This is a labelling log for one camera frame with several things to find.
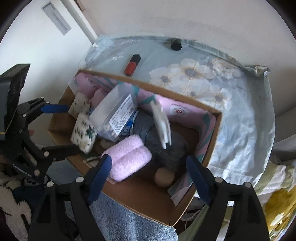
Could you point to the blue foil package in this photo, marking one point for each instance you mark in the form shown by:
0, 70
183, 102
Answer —
128, 129

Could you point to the white plastic wrapper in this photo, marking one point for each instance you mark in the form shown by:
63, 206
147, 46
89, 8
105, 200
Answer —
162, 124

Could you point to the clear plastic swab box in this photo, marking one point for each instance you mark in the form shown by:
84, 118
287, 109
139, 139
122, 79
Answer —
112, 114

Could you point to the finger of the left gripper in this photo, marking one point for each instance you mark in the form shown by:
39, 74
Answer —
18, 116
35, 162

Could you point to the pink fluffy towel roll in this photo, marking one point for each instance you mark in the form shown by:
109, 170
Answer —
128, 156

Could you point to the brown cardboard box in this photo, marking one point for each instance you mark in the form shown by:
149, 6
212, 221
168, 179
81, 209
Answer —
143, 197

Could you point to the yellow floral bedding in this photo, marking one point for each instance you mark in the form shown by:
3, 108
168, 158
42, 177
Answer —
276, 193

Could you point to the black round cap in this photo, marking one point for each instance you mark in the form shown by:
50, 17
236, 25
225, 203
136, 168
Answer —
174, 44

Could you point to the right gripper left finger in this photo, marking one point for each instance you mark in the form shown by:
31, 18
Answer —
63, 212

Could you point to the white bear pattern rug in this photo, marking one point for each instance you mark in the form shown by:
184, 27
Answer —
13, 210

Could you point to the floral light blue tablecloth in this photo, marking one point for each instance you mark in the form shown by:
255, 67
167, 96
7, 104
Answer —
240, 92

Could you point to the white tissue pack black calligraphy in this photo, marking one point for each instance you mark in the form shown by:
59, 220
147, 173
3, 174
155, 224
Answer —
84, 133

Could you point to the brown sponge ball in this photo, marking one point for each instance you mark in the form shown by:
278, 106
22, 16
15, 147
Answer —
164, 177

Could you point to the blue fluffy towel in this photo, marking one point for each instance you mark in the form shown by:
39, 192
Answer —
118, 223

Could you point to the white spotted rolled cloth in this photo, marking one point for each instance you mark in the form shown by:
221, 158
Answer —
81, 104

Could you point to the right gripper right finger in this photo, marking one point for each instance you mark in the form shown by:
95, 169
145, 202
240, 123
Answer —
247, 220

